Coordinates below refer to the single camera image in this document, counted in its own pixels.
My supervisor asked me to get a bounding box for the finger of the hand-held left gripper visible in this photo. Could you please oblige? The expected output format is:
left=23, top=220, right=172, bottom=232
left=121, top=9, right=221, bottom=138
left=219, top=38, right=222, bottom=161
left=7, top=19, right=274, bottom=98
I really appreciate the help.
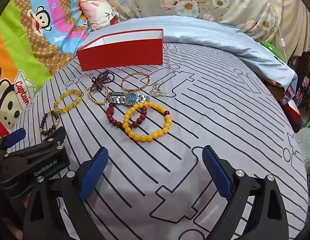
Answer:
left=26, top=126, right=67, bottom=154
left=0, top=127, right=27, bottom=155

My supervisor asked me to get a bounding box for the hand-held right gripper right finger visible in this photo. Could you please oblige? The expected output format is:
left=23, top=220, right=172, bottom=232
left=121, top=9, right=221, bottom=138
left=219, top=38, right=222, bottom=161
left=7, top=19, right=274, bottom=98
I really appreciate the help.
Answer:
left=201, top=145, right=289, bottom=240

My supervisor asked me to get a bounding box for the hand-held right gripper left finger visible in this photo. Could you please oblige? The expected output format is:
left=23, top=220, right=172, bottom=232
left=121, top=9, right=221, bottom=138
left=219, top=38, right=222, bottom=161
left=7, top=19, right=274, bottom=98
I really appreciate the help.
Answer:
left=23, top=147, right=109, bottom=240

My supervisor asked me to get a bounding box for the black gold bead bracelet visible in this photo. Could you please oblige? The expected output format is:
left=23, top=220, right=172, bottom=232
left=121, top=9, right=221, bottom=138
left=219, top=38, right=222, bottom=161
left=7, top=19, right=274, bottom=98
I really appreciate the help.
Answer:
left=39, top=110, right=61, bottom=136

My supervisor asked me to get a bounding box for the translucent yellow bead bracelet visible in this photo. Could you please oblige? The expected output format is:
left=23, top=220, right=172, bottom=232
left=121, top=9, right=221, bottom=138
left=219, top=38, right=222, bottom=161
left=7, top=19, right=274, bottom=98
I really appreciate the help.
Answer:
left=53, top=89, right=83, bottom=115

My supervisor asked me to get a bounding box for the gold bead chain bracelet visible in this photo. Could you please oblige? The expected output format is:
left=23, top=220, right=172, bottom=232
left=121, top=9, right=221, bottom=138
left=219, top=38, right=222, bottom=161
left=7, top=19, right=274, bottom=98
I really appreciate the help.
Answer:
left=88, top=86, right=109, bottom=105

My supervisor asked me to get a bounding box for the dark red bead bracelet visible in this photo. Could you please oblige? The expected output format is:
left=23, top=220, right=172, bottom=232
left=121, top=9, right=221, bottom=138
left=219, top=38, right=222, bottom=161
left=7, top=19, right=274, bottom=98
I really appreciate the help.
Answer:
left=106, top=102, right=148, bottom=132

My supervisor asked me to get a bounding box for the opaque yellow bead bracelet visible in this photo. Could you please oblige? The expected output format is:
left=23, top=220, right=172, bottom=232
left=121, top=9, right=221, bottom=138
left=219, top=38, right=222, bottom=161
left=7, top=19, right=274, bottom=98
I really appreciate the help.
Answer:
left=122, top=102, right=172, bottom=142

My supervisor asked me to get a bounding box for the dark purple bead bracelet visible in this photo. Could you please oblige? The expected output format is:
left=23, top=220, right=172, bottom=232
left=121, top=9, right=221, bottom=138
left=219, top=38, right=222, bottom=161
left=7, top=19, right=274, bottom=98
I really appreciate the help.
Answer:
left=88, top=71, right=115, bottom=93

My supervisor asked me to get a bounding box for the silver wristwatch blue dial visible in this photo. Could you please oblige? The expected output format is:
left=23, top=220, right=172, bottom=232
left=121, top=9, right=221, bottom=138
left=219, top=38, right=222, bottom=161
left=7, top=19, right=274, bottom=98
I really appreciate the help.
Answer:
left=106, top=91, right=149, bottom=107

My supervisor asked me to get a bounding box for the gold bangle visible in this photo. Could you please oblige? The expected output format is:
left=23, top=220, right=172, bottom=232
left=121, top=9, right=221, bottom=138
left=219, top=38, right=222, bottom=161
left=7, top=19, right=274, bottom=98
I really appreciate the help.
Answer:
left=121, top=72, right=151, bottom=92

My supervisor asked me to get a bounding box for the red cardboard box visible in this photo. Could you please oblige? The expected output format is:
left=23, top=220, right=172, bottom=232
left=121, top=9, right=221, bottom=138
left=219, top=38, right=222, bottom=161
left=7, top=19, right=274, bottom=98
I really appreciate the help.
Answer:
left=76, top=29, right=164, bottom=72

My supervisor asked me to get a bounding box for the grey striped bedsheet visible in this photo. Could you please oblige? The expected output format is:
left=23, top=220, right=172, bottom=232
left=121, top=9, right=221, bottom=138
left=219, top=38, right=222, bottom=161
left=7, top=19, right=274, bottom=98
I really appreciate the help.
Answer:
left=5, top=41, right=309, bottom=240

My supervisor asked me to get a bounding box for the colourful cartoon monkey blanket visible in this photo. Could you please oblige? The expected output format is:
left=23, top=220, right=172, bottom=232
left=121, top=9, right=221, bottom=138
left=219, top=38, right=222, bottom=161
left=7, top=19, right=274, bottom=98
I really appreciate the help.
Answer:
left=0, top=0, right=95, bottom=140

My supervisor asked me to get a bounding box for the pink cartoon pillow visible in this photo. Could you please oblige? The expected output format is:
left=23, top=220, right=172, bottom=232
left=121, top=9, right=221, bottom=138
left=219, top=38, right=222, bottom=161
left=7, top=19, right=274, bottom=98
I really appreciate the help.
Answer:
left=79, top=0, right=121, bottom=31

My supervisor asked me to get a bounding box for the green object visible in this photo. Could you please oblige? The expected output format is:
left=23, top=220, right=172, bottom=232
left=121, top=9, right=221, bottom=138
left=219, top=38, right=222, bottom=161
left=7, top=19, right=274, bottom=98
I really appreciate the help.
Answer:
left=260, top=40, right=287, bottom=60

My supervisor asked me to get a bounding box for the light blue satin sheet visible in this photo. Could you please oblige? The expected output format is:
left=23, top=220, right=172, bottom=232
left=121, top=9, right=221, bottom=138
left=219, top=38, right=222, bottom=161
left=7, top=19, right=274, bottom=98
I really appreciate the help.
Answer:
left=88, top=16, right=296, bottom=90

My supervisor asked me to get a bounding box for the floral grey pillow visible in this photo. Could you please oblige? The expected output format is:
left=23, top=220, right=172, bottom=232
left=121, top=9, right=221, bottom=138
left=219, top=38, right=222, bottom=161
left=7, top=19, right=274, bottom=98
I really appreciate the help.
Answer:
left=91, top=0, right=288, bottom=43

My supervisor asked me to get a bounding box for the beige curtain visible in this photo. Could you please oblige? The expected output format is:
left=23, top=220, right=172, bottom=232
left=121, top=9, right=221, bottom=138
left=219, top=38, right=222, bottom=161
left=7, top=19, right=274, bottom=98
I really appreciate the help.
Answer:
left=278, top=0, right=310, bottom=55

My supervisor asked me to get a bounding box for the white cable with switch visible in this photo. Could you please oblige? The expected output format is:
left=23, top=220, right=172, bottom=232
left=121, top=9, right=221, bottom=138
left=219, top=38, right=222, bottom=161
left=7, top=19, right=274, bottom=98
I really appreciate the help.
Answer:
left=269, top=2, right=287, bottom=63

